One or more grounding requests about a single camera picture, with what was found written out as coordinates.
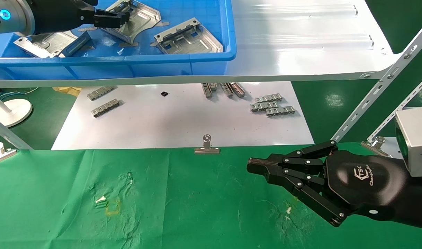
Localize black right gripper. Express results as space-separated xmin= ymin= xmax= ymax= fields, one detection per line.
xmin=246 ymin=140 xmax=411 ymax=228

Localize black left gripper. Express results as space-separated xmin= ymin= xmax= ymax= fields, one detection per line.
xmin=28 ymin=0 xmax=130 ymax=36

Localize stamped sheet metal bracket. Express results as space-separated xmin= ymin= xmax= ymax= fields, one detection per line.
xmin=154 ymin=17 xmax=224 ymax=55
xmin=99 ymin=0 xmax=162 ymax=45
xmin=14 ymin=30 xmax=92 ymax=58

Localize blue plastic bin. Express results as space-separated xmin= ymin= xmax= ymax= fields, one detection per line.
xmin=0 ymin=0 xmax=238 ymax=81

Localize yellow crumpled material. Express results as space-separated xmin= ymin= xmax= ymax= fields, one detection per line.
xmin=52 ymin=86 xmax=83 ymax=97

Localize white flat board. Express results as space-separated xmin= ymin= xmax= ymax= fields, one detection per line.
xmin=51 ymin=81 xmax=315 ymax=150

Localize white slotted metal strut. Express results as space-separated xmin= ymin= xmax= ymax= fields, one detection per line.
xmin=0 ymin=113 xmax=34 ymax=150
xmin=330 ymin=25 xmax=422 ymax=143
xmin=366 ymin=71 xmax=422 ymax=142

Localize white metal shelf panel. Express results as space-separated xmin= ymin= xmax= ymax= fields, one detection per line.
xmin=0 ymin=0 xmax=402 ymax=88

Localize white round stand base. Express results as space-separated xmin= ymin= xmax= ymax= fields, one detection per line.
xmin=0 ymin=90 xmax=33 ymax=128

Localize green cloth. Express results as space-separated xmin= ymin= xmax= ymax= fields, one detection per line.
xmin=0 ymin=142 xmax=422 ymax=249

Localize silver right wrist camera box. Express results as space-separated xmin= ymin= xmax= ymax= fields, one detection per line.
xmin=394 ymin=105 xmax=422 ymax=178

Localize thin coloured wires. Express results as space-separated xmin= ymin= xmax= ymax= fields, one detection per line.
xmin=0 ymin=87 xmax=39 ymax=98

